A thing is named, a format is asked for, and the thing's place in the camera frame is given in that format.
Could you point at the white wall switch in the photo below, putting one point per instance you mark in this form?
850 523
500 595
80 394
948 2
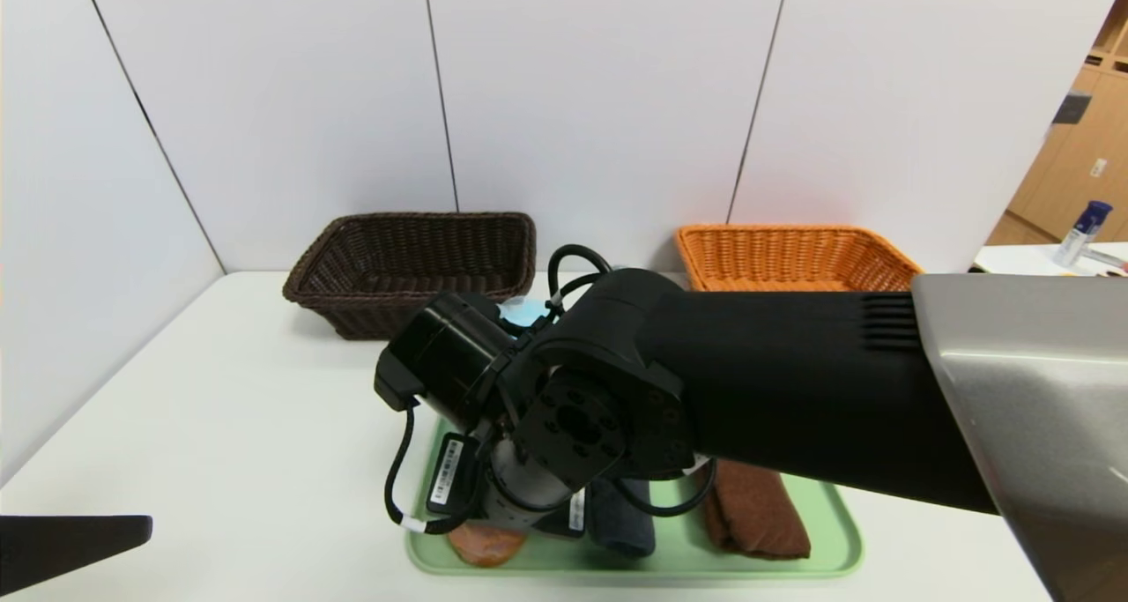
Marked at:
1098 168

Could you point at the grey cabinet sign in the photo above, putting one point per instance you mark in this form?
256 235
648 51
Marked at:
1069 109

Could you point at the light wooden cabinet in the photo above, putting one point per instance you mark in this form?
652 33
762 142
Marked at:
1057 188

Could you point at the dark brown wicker basket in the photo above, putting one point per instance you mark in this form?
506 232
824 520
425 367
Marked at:
397 249

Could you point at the light green plastic tray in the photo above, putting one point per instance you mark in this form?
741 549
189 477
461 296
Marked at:
670 549

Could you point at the white side table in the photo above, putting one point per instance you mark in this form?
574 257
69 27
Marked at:
1013 258

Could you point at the grey towel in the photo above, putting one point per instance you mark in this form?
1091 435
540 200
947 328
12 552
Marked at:
621 531

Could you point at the clear bottle with blue cap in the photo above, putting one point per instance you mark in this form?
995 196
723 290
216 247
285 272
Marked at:
1079 236

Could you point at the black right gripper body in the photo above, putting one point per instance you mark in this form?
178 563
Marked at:
568 516

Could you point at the orange wicker basket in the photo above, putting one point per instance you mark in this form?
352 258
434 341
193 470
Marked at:
793 258

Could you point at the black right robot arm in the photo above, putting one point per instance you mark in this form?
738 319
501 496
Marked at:
793 382

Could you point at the light blue bath loofah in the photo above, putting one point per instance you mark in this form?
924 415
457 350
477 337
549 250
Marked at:
526 313

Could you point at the pink round bread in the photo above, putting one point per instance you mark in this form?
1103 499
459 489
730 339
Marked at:
485 545

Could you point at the silver tube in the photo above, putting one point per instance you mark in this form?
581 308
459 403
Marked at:
1106 258

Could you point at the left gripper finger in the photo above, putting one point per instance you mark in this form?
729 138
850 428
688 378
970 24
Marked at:
62 540

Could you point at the brown rolled towel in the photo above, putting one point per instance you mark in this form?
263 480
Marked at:
758 514

